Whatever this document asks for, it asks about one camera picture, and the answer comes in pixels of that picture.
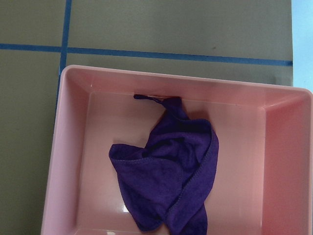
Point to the pink plastic bin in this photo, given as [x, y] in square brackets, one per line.
[264, 177]

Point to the purple microfiber cloth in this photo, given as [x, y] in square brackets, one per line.
[167, 181]

